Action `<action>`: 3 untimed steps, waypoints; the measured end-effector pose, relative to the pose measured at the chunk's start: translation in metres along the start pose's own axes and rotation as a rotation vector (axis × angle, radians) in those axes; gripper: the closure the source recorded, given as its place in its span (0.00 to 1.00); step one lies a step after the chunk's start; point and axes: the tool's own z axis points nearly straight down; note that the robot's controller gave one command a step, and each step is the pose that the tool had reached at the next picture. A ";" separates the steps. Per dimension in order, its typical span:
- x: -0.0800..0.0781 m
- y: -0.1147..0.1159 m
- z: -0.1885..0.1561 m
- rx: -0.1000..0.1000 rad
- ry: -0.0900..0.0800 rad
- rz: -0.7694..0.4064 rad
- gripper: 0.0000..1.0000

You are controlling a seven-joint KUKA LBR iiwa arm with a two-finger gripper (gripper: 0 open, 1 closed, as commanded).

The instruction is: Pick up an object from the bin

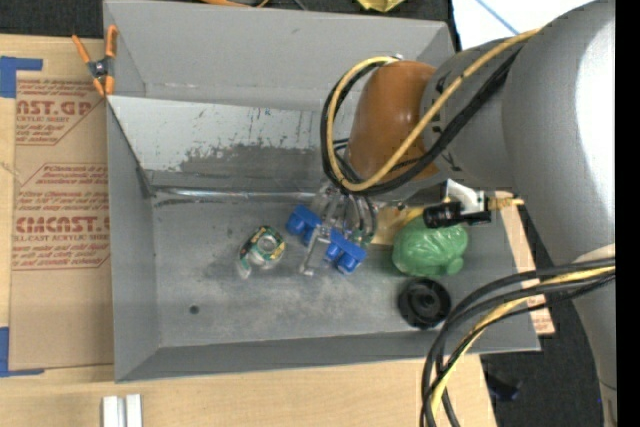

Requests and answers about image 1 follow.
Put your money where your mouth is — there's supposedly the grey metal bin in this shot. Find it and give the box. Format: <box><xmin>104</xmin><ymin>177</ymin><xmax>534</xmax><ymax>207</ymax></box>
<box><xmin>102</xmin><ymin>0</ymin><xmax>544</xmax><ymax>384</ymax></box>

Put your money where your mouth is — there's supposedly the green toy frog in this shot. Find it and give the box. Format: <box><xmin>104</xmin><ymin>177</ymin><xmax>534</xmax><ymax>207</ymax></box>
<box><xmin>391</xmin><ymin>213</ymin><xmax>470</xmax><ymax>279</ymax></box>

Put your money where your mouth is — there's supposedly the pale yellow sponge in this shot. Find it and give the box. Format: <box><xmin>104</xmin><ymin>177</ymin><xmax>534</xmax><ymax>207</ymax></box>
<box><xmin>372</xmin><ymin>207</ymin><xmax>426</xmax><ymax>247</ymax></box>

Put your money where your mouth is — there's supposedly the blue plastic toy block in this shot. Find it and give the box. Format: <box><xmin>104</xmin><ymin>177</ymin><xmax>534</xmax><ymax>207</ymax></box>
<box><xmin>285</xmin><ymin>204</ymin><xmax>369</xmax><ymax>277</ymax></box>

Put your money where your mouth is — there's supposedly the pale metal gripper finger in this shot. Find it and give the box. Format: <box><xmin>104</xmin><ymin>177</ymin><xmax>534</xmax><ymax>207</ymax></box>
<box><xmin>298</xmin><ymin>224</ymin><xmax>334</xmax><ymax>278</ymax></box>

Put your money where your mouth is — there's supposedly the black ribbed round disc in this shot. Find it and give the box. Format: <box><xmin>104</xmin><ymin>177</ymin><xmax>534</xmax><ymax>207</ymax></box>
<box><xmin>397</xmin><ymin>276</ymin><xmax>453</xmax><ymax>331</ymax></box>

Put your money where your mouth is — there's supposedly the brown cardboard board red print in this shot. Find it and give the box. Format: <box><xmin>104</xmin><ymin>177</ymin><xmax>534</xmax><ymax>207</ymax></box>
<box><xmin>0</xmin><ymin>33</ymin><xmax>556</xmax><ymax>379</ymax></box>

